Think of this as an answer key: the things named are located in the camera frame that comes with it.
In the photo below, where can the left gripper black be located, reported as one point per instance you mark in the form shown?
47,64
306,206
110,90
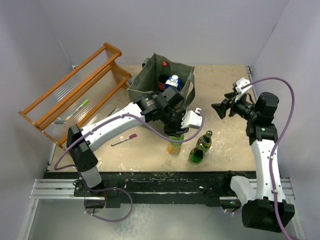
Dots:
176,131

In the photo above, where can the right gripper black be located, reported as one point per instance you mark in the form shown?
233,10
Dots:
221,108

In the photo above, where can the green tea plastic bottle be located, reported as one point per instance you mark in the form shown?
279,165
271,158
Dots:
174,148

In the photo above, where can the green glass bottle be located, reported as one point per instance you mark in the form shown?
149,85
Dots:
197,154
206,140

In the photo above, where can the blue yellow juice carton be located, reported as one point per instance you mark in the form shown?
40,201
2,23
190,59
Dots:
174,81

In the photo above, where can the cola glass bottle red cap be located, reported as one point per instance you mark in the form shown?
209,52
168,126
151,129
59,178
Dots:
165,73

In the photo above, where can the green canvas bag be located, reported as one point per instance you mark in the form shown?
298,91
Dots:
150,82

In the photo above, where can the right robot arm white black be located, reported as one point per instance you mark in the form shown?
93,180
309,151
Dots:
264,207

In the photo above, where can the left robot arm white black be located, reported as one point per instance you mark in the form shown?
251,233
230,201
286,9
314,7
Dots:
83,142

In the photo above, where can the green glass bottle front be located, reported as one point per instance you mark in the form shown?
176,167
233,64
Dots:
197,154

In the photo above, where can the pink white marker pen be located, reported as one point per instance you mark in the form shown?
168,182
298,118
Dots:
123,140

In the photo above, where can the small red white box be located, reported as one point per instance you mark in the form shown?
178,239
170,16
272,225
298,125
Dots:
114,111

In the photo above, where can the green marker pen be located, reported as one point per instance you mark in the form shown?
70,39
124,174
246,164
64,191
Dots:
77,109

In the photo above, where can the orange wooden rack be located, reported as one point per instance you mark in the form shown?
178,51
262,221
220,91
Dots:
98,78

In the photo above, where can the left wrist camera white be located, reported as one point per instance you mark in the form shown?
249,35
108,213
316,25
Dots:
192,119

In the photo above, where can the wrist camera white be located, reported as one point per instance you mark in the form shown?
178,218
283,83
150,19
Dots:
192,119
241,86

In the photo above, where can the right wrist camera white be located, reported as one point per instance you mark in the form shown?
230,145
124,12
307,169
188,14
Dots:
241,86

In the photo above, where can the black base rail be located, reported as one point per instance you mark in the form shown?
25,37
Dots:
209,188

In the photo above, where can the aluminium frame rail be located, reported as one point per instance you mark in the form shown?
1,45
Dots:
45,189

